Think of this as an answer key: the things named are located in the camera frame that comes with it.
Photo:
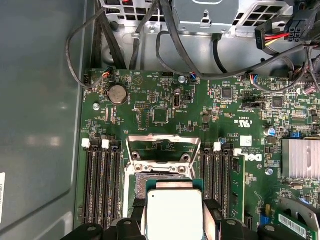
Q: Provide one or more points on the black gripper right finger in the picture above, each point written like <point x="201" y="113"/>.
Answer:
<point x="232" y="230"/>

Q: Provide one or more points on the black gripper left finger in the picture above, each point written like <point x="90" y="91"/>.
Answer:
<point x="127" y="228"/>

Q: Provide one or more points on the CPU with silver top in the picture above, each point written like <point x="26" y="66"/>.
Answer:
<point x="175" y="212"/>

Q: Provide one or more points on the CPU socket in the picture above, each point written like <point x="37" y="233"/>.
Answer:
<point x="138" y="185"/>

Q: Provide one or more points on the green RAM stick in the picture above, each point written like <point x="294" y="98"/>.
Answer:
<point x="237" y="180"/>

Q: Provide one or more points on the silver finned heatsink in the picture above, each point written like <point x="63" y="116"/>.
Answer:
<point x="300" y="160"/>

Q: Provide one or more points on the green motherboard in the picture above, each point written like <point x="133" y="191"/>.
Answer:
<point x="225" y="120"/>

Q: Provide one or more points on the round coin cell battery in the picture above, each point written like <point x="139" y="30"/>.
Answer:
<point x="117" y="94"/>

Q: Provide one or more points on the black power connector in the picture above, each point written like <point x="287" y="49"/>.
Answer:
<point x="300" y="27"/>

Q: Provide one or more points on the silver metal drive cage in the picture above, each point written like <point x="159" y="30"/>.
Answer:
<point x="200" y="15"/>

